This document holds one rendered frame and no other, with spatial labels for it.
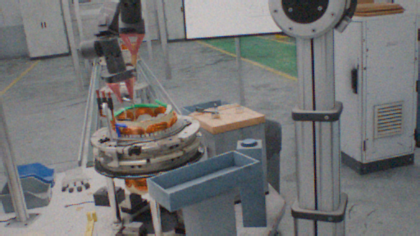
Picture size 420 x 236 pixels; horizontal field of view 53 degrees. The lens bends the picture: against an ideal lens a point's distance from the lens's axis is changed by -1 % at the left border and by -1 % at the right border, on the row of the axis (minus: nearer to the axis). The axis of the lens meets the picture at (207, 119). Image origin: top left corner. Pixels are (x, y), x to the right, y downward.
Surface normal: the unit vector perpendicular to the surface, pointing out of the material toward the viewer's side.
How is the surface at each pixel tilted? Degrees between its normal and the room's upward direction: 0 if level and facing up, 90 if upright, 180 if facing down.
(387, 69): 90
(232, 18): 83
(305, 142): 90
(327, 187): 90
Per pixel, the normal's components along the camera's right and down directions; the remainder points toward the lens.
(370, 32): 0.25, 0.25
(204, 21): -0.25, 0.18
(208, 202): 0.54, 0.18
